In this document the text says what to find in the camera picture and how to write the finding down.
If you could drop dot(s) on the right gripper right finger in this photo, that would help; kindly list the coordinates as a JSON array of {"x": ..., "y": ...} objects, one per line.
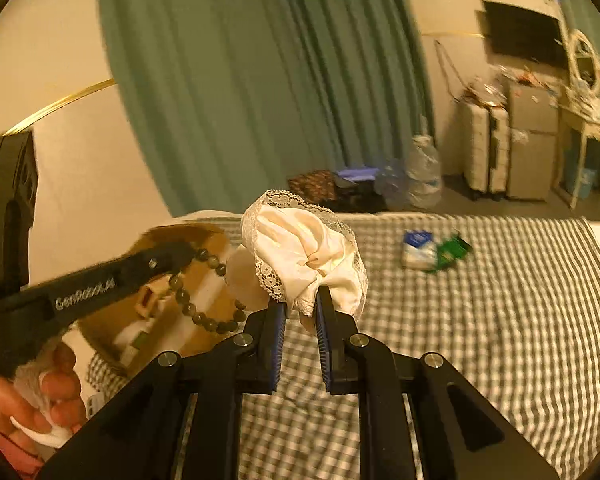
[{"x": 418, "y": 417}]

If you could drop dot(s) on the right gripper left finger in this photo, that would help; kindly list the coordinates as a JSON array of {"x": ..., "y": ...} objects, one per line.
[{"x": 180, "y": 417}]

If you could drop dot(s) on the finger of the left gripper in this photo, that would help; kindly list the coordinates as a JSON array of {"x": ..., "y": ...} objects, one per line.
[{"x": 31, "y": 317}]

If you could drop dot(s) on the cream lace cloth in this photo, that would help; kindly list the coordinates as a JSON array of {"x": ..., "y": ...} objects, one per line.
[{"x": 290, "y": 248}]

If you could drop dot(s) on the blue Vinda tissue pack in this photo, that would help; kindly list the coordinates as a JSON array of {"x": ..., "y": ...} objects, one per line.
[{"x": 419, "y": 250}]

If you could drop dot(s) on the green snack wrapper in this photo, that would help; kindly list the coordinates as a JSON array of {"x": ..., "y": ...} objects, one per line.
[{"x": 450, "y": 252}]

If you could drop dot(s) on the person's left hand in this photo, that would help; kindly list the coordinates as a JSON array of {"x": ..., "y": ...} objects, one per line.
[{"x": 21, "y": 414}]

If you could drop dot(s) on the brown cardboard box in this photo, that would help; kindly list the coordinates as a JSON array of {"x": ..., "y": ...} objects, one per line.
[{"x": 202, "y": 310}]

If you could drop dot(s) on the brown patterned bag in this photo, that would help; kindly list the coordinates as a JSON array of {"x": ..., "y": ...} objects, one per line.
[{"x": 316, "y": 187}]

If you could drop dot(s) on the grey checked bed cover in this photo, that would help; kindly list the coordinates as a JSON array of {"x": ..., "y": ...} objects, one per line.
[{"x": 519, "y": 317}]

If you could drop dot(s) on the large clear water bottle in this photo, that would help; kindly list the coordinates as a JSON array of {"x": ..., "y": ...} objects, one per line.
[{"x": 423, "y": 173}]

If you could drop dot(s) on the white suitcase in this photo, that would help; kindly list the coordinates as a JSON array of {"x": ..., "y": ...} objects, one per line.
[{"x": 486, "y": 145}]

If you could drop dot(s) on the blue bin under table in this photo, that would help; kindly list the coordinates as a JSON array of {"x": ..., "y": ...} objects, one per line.
[{"x": 589, "y": 176}]

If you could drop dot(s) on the grey mini fridge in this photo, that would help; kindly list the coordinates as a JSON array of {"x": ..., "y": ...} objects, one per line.
[{"x": 533, "y": 127}]

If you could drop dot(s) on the white dressing table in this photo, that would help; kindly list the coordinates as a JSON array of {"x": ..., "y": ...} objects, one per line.
[{"x": 588, "y": 129}]

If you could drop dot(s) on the white oval mirror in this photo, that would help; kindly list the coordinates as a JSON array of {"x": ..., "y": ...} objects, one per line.
[{"x": 583, "y": 63}]

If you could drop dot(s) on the black wall television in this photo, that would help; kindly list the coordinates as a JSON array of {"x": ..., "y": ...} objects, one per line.
[{"x": 526, "y": 34}]

